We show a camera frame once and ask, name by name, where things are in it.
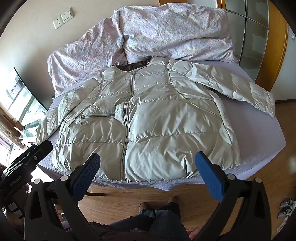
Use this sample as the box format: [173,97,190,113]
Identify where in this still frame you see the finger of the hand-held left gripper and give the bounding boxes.
[2,140,53,175]

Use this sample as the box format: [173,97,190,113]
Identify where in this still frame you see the wooden wardrobe with glass doors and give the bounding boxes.
[217,0,289,85]

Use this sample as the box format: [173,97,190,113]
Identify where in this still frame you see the grey patterned slipper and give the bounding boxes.
[278,206,296,219]
[281,198,296,208]

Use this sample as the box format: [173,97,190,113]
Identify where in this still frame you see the bed with lilac sheet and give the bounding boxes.
[35,59,286,186]

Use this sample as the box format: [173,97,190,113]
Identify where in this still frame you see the brown slipper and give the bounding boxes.
[138,202,151,213]
[166,196,181,206]

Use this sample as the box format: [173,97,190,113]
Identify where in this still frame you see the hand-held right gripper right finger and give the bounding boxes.
[195,151,271,241]

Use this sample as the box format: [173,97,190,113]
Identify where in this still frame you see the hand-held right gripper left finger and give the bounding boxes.
[24,153,101,241]

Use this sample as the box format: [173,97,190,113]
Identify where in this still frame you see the pink floral duvet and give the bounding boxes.
[47,3,238,98]

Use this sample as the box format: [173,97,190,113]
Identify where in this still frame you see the person's legs in dark jeans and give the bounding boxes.
[92,202,199,241]

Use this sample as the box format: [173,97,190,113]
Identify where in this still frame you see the pale green puffer jacket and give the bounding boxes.
[36,57,275,182]

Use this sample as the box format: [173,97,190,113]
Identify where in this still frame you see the glass window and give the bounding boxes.
[0,67,49,139]

